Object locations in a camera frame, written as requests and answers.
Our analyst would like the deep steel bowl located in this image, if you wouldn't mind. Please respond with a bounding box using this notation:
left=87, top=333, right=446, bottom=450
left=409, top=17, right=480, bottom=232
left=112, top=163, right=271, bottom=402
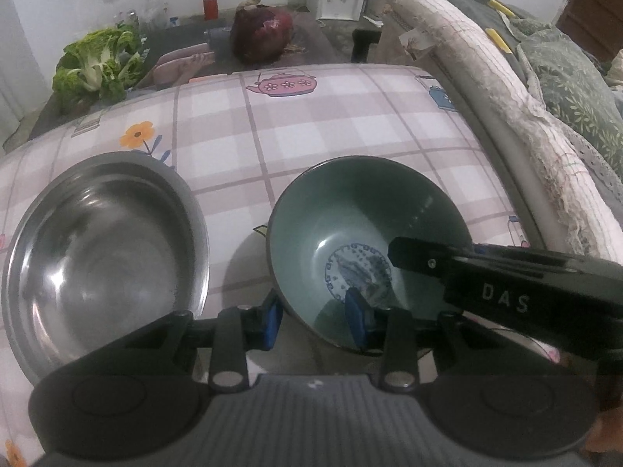
left=1, top=152, right=209, bottom=385

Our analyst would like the green ceramic bowl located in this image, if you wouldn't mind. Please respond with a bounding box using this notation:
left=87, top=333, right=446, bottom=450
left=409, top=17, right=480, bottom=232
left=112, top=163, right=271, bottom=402
left=266, top=156, right=472, bottom=351

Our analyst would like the pink white sofa blanket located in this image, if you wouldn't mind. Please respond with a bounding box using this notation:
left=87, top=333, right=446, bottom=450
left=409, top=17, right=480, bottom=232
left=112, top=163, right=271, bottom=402
left=370, top=0, right=622, bottom=263

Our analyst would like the green floral cushion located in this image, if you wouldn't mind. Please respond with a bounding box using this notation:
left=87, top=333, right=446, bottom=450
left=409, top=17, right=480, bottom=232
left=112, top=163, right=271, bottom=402
left=509, top=17, right=622, bottom=175

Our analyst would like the plaid floral tablecloth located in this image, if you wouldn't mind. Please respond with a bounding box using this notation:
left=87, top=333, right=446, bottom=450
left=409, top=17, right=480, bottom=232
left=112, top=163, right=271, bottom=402
left=1, top=64, right=540, bottom=316

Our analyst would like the brown wooden door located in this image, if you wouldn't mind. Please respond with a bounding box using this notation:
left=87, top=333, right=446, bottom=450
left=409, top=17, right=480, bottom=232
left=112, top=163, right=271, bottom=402
left=555, top=0, right=623, bottom=61

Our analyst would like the green leafy cabbage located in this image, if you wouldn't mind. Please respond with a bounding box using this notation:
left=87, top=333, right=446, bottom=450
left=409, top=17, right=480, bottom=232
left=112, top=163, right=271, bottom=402
left=52, top=24, right=145, bottom=112

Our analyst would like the red purple cabbage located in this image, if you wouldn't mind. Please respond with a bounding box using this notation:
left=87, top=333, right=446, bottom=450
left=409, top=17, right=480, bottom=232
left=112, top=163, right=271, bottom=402
left=230, top=3, right=294, bottom=64

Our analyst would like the red lidded jar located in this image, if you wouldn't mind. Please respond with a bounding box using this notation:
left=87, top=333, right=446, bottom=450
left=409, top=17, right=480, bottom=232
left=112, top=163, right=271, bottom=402
left=203, top=0, right=218, bottom=20

